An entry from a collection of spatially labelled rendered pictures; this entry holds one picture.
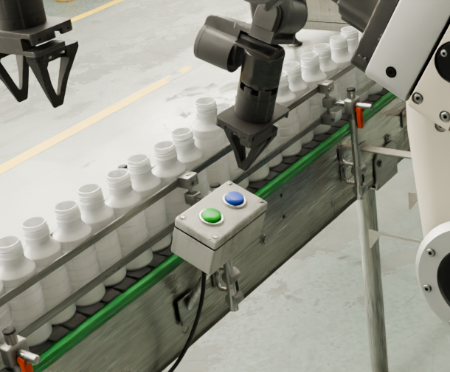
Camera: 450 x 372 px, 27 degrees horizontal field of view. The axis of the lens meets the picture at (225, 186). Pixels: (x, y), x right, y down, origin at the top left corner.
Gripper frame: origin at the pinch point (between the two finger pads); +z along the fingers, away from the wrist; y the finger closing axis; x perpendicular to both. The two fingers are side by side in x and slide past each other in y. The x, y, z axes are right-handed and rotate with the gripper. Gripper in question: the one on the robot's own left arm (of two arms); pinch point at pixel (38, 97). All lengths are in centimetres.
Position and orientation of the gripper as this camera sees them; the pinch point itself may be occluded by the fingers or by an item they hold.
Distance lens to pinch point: 114.5
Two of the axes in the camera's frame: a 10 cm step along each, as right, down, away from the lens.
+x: 5.9, -4.1, 7.0
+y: 8.0, 1.6, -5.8
